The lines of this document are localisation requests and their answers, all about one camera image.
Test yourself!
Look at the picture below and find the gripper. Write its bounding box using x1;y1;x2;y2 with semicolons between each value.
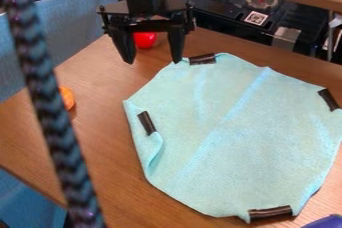
96;0;198;66

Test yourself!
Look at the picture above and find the red toy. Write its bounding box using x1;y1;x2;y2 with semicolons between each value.
132;31;159;50

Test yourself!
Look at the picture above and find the orange toy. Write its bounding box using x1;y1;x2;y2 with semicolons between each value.
57;86;77;112

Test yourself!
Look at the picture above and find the black toy stove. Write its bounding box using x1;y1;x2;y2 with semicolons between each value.
164;0;334;57

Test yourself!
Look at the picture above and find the light blue cloth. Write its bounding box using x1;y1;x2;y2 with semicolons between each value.
121;52;342;224

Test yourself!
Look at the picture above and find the blue toy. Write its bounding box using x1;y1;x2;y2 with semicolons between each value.
300;214;342;228

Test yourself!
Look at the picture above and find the black braided cable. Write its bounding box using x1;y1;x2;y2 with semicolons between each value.
0;0;107;228

